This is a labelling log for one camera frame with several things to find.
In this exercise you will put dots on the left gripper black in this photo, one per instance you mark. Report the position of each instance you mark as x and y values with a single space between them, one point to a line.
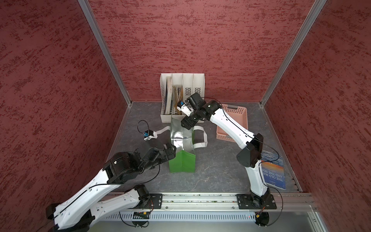
164 157

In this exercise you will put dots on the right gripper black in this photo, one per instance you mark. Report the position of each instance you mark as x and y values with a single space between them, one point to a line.
187 121

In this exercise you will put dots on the green insulated delivery bag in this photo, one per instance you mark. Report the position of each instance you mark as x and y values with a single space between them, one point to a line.
185 141

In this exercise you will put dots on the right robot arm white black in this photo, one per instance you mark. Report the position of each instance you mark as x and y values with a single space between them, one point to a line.
198 109

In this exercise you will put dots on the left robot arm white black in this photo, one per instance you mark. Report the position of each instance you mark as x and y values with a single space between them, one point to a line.
87 206

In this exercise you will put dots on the white folder in organizer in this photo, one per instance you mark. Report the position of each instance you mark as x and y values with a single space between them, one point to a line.
168 95

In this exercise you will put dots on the white file organizer rack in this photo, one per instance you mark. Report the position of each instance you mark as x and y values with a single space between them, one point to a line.
191 83

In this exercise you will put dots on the blue paperback book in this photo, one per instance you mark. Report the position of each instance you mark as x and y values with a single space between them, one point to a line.
273 170

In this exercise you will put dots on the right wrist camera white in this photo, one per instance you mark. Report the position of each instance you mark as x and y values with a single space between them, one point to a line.
182 107

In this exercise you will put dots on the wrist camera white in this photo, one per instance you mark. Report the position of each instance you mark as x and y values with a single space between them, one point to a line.
150 134
182 107

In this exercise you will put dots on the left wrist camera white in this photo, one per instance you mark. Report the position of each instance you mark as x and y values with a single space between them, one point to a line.
150 134

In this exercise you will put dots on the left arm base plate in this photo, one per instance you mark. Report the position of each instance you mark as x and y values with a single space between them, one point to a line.
153 202

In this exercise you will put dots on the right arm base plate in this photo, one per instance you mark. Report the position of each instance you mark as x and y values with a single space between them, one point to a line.
253 202

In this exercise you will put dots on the aluminium mounting rail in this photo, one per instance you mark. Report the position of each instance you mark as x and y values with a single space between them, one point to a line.
227 201

